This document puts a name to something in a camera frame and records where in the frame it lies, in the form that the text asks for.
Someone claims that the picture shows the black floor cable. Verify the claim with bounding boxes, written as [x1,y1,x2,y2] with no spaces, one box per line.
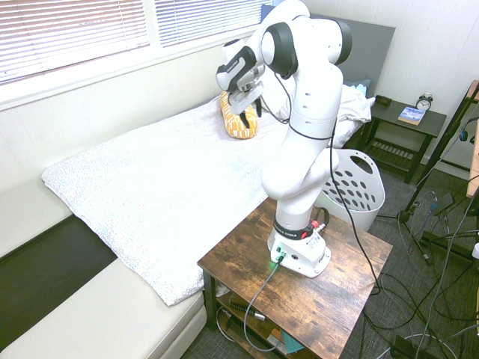
[361,209,479,359]

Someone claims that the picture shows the dark base connector cable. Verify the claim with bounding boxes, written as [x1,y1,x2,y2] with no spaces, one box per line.
[242,257,286,355]

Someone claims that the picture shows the narrow white window blind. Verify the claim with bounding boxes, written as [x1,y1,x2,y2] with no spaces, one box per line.
[153,0,276,49]

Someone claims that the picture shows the black cable with red plug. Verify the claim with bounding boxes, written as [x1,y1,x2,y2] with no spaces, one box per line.
[309,206,331,233]

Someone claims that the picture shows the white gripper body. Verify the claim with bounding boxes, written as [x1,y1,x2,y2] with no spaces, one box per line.
[228,82,266,115]

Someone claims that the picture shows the teal paper item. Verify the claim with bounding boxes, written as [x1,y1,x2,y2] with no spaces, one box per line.
[280,331,305,356]

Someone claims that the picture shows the black power adapter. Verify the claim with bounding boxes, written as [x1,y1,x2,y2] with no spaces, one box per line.
[430,191,457,217]

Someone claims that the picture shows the grey bed headboard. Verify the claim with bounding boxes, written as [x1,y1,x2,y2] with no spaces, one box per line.
[308,13,397,100]

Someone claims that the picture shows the blue headphones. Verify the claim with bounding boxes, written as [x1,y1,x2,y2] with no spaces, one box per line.
[457,117,479,146]

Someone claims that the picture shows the white cushioned bench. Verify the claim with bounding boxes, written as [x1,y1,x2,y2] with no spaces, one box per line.
[0,178,208,359]

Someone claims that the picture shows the black alarm clock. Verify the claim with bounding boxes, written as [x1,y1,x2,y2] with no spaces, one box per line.
[415,92,435,113]

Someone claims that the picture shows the white perforated laundry basket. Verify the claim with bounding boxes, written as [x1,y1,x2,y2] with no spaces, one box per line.
[318,147,387,231]

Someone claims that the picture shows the white crumpled pillow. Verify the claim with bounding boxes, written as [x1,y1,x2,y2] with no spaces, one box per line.
[331,85,376,149]

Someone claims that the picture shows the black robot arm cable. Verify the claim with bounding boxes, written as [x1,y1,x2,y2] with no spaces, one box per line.
[257,67,384,296]

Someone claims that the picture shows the rustic wooden side table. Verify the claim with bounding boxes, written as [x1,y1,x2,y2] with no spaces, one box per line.
[196,194,394,359]

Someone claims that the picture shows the blue paperback book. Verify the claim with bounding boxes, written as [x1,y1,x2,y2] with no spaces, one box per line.
[397,105,427,127]

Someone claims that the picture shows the black camera tripod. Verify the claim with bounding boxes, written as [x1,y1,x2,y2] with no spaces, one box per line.
[375,79,479,267]

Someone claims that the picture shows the dark blue pillow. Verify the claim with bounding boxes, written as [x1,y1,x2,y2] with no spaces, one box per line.
[342,78,373,99]

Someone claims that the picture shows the white patterned bedspread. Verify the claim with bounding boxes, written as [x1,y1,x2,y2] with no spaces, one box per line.
[40,97,296,308]

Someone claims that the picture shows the large white window blind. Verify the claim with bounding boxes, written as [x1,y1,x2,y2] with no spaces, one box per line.
[0,0,151,86]

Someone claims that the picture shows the black nightstand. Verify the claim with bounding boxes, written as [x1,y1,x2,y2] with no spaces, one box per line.
[343,97,448,185]

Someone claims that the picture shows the light wooden desk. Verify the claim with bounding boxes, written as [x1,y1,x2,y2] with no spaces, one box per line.
[465,79,479,200]

